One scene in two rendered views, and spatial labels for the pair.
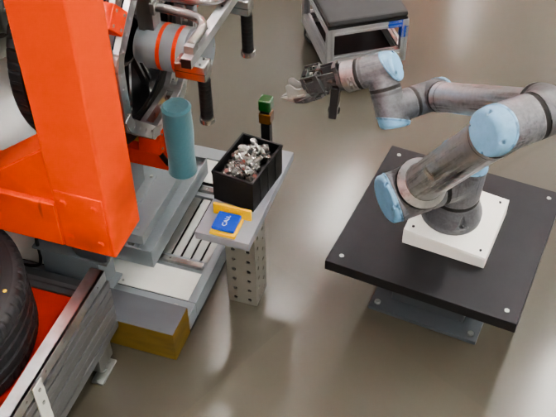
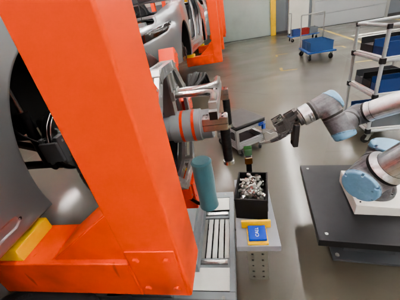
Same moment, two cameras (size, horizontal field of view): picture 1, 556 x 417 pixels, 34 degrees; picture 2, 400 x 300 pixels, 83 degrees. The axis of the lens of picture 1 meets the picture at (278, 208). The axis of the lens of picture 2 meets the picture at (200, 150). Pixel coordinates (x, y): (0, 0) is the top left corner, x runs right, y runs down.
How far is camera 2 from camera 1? 176 cm
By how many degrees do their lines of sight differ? 16
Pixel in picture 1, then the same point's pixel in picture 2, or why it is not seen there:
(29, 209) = (106, 272)
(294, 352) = not seen: outside the picture
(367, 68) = (321, 102)
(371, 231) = (330, 212)
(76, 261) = not seen: hidden behind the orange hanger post
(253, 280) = (266, 264)
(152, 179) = not seen: hidden behind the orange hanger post
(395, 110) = (349, 124)
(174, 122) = (203, 171)
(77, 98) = (130, 138)
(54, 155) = (117, 216)
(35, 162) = (102, 228)
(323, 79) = (288, 121)
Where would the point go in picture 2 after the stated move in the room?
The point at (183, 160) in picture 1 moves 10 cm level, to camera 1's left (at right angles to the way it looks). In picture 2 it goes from (211, 197) to (189, 203)
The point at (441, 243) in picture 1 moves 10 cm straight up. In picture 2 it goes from (386, 208) to (391, 191)
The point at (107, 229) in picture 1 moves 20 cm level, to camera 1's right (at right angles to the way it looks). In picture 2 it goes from (182, 274) to (248, 253)
